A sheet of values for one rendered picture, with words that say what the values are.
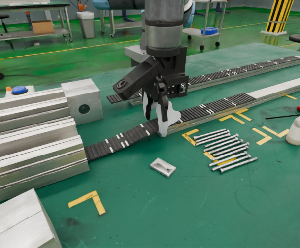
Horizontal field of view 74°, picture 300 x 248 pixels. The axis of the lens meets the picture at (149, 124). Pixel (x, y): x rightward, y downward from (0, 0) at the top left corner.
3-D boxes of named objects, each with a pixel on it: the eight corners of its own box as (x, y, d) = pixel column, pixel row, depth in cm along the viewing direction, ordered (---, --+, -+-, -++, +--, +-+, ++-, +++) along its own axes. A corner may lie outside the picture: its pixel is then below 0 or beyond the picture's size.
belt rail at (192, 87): (294, 61, 107) (296, 55, 105) (302, 63, 104) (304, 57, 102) (128, 101, 71) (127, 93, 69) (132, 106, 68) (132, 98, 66)
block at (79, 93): (93, 101, 70) (88, 75, 65) (104, 118, 61) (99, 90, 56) (67, 107, 67) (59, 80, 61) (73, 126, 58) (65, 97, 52)
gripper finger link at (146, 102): (162, 116, 59) (170, 93, 51) (144, 121, 56) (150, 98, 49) (157, 108, 60) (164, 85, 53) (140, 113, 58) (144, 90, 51)
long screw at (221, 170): (220, 174, 43) (221, 170, 43) (217, 170, 44) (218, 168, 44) (257, 161, 47) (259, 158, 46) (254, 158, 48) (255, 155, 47)
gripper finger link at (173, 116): (185, 134, 50) (182, 98, 47) (165, 141, 48) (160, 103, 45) (179, 131, 53) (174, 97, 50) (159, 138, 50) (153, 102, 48)
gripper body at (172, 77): (186, 99, 48) (193, 47, 41) (155, 107, 45) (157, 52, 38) (170, 87, 54) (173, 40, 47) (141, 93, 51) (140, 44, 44)
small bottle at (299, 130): (282, 139, 53) (301, 100, 46) (289, 135, 55) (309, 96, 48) (297, 147, 50) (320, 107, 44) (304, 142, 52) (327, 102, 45)
